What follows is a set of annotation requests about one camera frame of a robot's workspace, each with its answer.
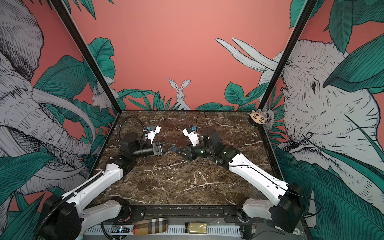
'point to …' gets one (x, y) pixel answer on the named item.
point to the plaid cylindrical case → (151, 226)
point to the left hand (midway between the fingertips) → (173, 146)
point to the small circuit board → (120, 230)
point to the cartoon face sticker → (259, 116)
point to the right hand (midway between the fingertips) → (177, 151)
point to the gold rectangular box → (195, 228)
